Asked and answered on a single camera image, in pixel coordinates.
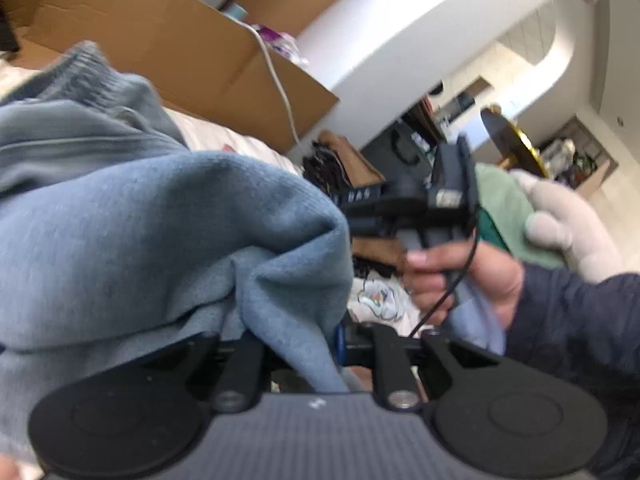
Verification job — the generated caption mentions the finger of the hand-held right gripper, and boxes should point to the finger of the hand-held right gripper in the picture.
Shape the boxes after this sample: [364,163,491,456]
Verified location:
[345,213,402,238]

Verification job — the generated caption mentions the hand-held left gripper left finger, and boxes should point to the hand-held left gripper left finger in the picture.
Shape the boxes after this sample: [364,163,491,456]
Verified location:
[135,331,266,413]

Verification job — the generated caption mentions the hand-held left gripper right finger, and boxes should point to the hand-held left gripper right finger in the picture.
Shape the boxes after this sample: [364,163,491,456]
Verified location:
[335,322,501,411]

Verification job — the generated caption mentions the blue denim pants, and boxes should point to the blue denim pants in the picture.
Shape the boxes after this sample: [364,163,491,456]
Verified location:
[0,42,506,466]

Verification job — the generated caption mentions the person's right forearm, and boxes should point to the person's right forearm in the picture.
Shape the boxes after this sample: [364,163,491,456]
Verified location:
[505,262,640,480]

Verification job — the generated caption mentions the person's right hand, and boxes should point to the person's right hand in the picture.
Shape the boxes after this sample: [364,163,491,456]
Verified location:
[402,242,526,331]

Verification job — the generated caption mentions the green blanket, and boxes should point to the green blanket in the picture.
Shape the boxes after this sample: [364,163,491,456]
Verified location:
[474,162,566,268]

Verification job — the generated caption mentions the black bag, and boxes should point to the black bag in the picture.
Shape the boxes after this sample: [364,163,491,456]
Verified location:
[360,120,436,186]

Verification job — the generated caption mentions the brown folded garment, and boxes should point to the brown folded garment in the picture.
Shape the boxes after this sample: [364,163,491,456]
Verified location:
[319,130,407,277]

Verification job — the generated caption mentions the black lace garment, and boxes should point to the black lace garment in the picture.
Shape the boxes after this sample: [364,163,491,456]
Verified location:
[302,140,351,206]

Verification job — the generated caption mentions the round gold-rimmed table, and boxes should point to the round gold-rimmed table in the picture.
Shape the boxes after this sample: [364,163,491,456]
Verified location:
[480,105,551,178]

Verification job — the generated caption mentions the white plush toy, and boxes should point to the white plush toy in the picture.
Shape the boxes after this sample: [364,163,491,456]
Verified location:
[510,170,625,283]

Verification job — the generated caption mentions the cream bear-print bedsheet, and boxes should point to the cream bear-print bedsheet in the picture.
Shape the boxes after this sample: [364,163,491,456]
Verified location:
[165,102,421,326]

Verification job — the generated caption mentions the purple white detergent bag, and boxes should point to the purple white detergent bag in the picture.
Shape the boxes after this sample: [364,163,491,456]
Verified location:
[252,24,311,68]

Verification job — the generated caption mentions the brown cardboard box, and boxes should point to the brown cardboard box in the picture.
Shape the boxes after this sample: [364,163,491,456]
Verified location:
[0,0,341,153]

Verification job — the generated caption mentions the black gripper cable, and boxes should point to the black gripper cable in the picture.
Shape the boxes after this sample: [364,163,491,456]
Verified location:
[410,230,482,338]

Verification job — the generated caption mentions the white hose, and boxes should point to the white hose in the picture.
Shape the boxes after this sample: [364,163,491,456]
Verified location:
[245,22,302,147]

